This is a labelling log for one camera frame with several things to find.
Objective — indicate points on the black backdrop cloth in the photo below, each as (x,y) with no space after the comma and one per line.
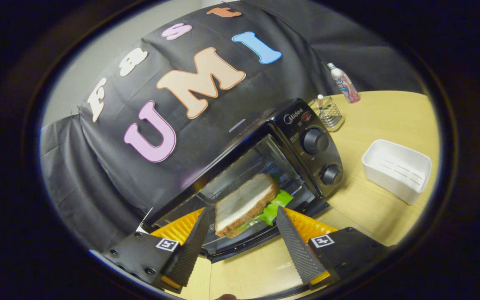
(111,175)

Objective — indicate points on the sandwich with lettuce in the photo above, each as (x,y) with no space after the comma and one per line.
(244,200)

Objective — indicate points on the white plastic tray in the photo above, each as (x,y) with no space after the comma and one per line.
(396,171)

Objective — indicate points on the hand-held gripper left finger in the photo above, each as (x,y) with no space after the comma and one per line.
(190,250)

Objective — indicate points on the black toaster oven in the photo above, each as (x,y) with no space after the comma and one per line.
(298,137)

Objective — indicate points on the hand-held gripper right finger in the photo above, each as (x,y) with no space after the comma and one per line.
(296,248)

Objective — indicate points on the white spray bottle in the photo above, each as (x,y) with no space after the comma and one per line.
(346,85)

